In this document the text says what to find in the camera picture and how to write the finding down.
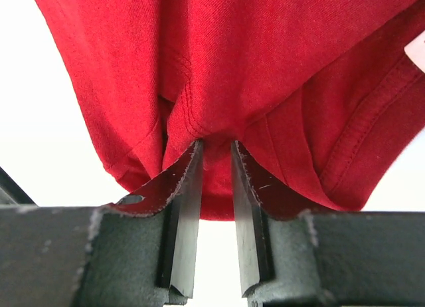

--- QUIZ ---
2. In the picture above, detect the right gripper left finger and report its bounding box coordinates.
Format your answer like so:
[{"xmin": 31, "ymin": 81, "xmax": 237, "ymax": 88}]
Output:
[{"xmin": 1, "ymin": 141, "xmax": 203, "ymax": 306}]

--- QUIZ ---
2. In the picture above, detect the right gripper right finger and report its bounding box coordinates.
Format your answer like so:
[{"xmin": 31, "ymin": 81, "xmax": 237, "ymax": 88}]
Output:
[{"xmin": 231, "ymin": 142, "xmax": 424, "ymax": 306}]

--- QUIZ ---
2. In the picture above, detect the dark red t-shirt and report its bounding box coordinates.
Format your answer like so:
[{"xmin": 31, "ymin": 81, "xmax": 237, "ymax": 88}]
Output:
[{"xmin": 35, "ymin": 0, "xmax": 424, "ymax": 221}]

